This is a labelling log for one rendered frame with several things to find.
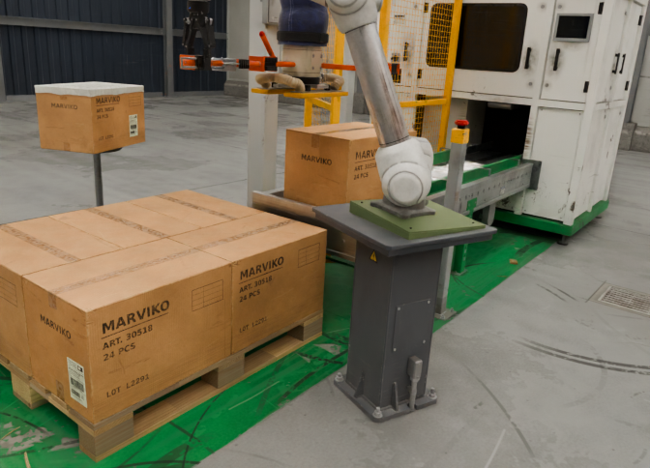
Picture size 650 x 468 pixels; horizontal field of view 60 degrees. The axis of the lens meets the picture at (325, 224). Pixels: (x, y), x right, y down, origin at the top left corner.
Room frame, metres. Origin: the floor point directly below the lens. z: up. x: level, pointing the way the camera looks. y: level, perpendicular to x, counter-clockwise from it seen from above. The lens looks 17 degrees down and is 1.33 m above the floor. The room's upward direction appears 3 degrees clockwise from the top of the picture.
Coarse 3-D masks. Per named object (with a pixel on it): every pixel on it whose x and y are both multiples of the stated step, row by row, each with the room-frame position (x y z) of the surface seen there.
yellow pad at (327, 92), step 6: (306, 90) 2.48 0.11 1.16; (312, 90) 2.55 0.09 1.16; (318, 90) 2.57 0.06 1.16; (324, 90) 2.59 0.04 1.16; (330, 90) 2.61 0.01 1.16; (336, 90) 2.63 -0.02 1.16; (288, 96) 2.43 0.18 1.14; (294, 96) 2.41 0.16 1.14; (300, 96) 2.39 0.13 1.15; (306, 96) 2.41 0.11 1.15; (312, 96) 2.44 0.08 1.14; (318, 96) 2.48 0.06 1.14; (324, 96) 2.51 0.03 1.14; (330, 96) 2.55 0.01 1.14; (336, 96) 2.58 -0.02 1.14; (342, 96) 2.63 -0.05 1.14
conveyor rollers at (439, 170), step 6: (444, 162) 4.42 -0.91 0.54; (468, 162) 4.49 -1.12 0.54; (474, 162) 4.47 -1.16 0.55; (432, 168) 4.10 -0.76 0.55; (438, 168) 4.16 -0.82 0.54; (444, 168) 4.14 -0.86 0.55; (468, 168) 4.21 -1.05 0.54; (432, 174) 3.89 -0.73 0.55; (438, 174) 3.95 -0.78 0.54; (444, 174) 3.93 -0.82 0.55; (432, 180) 3.70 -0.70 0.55
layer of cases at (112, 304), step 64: (192, 192) 3.02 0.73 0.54; (0, 256) 1.93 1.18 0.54; (64, 256) 1.97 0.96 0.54; (128, 256) 2.01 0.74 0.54; (192, 256) 2.05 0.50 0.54; (256, 256) 2.12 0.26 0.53; (320, 256) 2.46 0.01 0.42; (0, 320) 1.90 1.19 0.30; (64, 320) 1.62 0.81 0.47; (128, 320) 1.65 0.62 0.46; (192, 320) 1.86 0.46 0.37; (256, 320) 2.13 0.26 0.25; (64, 384) 1.64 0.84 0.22; (128, 384) 1.64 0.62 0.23
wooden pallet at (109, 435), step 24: (288, 336) 2.42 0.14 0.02; (312, 336) 2.44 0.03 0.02; (0, 360) 1.92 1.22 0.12; (240, 360) 2.06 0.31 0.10; (264, 360) 2.20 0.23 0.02; (24, 384) 1.81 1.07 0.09; (216, 384) 1.96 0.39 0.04; (72, 408) 1.62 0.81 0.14; (168, 408) 1.82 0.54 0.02; (96, 432) 1.54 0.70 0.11; (120, 432) 1.61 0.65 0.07; (144, 432) 1.68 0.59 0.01; (96, 456) 1.54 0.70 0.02
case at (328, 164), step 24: (288, 144) 2.82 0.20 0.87; (312, 144) 2.73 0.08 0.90; (336, 144) 2.64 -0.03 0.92; (360, 144) 2.65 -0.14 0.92; (288, 168) 2.82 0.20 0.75; (312, 168) 2.72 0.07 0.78; (336, 168) 2.63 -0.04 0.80; (360, 168) 2.67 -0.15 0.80; (288, 192) 2.81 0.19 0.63; (312, 192) 2.72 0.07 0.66; (336, 192) 2.63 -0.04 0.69; (360, 192) 2.68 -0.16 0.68
